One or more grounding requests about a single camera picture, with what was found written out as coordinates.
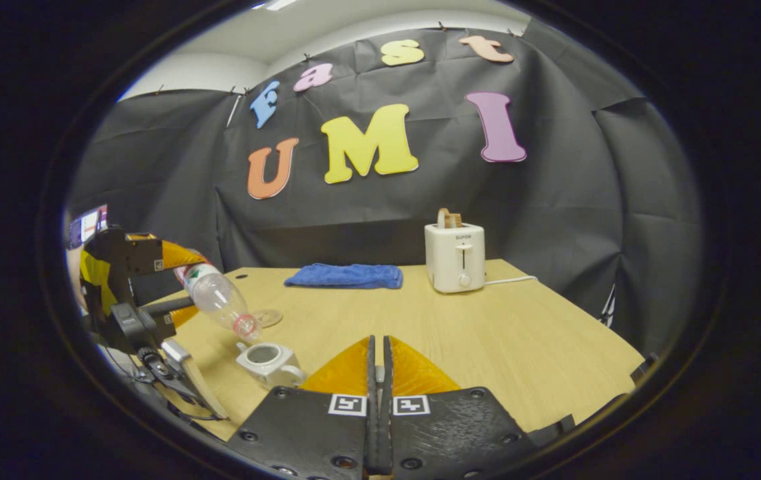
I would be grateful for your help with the ceiling light panel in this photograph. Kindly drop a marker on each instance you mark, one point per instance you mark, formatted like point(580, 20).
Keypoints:
point(275, 4)

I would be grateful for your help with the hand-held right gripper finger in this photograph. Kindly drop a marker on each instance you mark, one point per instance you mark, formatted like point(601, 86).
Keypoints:
point(370, 433)
point(387, 433)

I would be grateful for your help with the round wooden coaster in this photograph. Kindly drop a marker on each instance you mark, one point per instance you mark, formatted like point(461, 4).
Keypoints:
point(271, 318)

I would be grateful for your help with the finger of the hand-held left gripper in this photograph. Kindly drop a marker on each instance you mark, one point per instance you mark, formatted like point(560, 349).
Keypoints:
point(167, 305)
point(140, 253)

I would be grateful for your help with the computer monitor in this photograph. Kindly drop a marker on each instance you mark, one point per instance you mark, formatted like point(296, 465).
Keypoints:
point(89, 225)

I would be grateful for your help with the blue towel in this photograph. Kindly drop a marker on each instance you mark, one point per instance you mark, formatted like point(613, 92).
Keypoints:
point(347, 275)

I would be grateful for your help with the clear plastic water bottle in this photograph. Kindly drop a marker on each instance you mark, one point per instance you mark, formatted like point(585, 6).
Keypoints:
point(217, 296)

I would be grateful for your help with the white teacup lid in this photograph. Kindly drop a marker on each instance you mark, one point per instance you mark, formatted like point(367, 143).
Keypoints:
point(379, 380)

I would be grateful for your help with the bread slice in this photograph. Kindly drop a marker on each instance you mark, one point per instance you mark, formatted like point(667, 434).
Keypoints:
point(449, 218)

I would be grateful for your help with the white teacup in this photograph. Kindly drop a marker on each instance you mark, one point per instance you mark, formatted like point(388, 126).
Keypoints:
point(277, 368)

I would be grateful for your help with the white toaster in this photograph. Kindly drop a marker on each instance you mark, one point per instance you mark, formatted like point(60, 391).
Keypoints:
point(454, 260)

